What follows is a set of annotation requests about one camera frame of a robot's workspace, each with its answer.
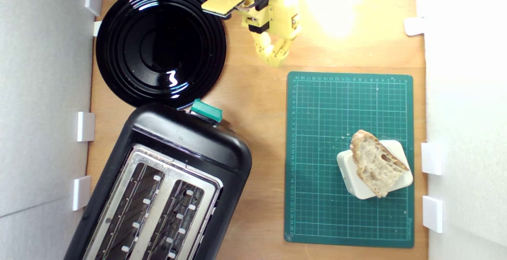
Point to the brown bread slice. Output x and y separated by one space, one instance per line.
372 165

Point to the black two-slot toaster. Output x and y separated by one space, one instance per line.
186 145

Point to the green cutting mat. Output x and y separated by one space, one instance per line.
317 133

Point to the black round plate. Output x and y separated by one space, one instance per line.
158 46

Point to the white rounded block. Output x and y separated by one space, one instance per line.
346 171

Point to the yellow gripper camera mount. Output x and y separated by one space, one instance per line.
223 2

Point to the small white wall tab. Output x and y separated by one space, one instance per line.
97 28

